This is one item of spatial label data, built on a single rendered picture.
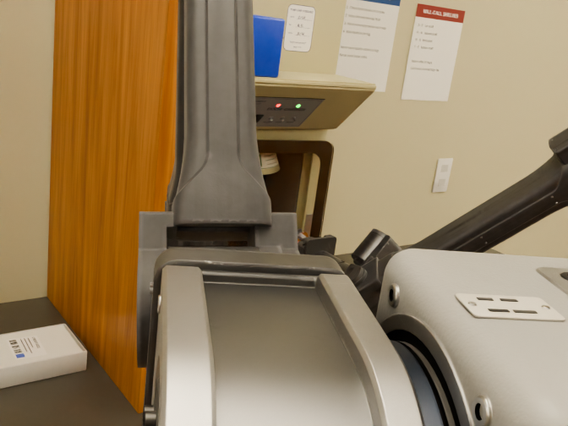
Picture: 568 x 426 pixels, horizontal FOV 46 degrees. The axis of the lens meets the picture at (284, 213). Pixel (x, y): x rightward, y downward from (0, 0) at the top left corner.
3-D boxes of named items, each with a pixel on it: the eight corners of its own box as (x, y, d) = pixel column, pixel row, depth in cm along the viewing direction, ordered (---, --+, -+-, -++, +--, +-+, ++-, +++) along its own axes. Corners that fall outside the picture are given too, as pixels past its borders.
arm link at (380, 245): (351, 284, 100) (385, 319, 103) (398, 226, 102) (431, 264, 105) (316, 270, 111) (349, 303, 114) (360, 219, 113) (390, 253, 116)
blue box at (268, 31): (192, 65, 108) (197, 7, 105) (244, 68, 113) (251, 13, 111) (224, 74, 100) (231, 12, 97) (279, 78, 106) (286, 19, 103)
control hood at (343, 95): (177, 126, 110) (182, 64, 107) (329, 126, 129) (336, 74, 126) (213, 141, 102) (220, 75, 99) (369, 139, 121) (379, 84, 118)
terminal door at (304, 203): (165, 352, 123) (183, 138, 111) (304, 330, 139) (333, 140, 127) (166, 354, 122) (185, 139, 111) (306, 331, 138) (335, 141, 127)
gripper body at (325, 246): (330, 232, 118) (358, 248, 113) (322, 286, 121) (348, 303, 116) (301, 236, 114) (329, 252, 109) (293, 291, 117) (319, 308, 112)
